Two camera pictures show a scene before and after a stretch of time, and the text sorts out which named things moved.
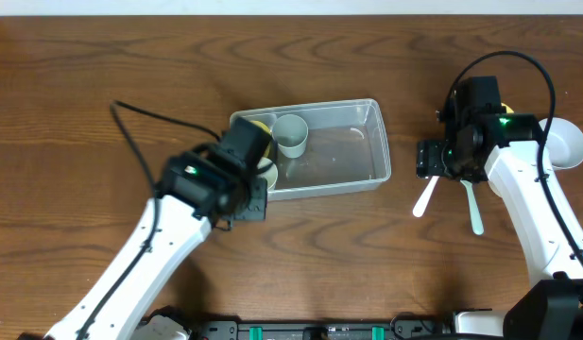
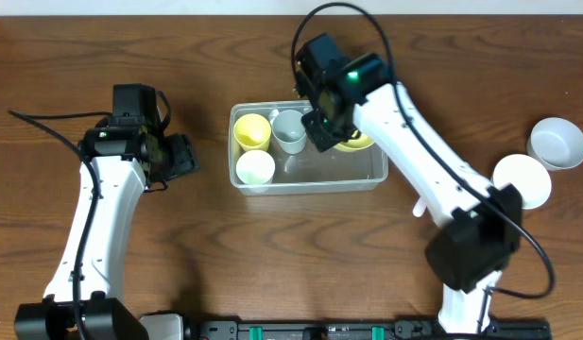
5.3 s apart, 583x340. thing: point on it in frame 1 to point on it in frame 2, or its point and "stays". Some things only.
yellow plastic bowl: x=508 y=109 to x=355 y=144
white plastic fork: x=421 y=203 stays
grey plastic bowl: x=565 y=143 stays
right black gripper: x=428 y=159 to x=320 y=130
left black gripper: x=255 y=201 to x=181 y=156
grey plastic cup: x=290 y=132 stays
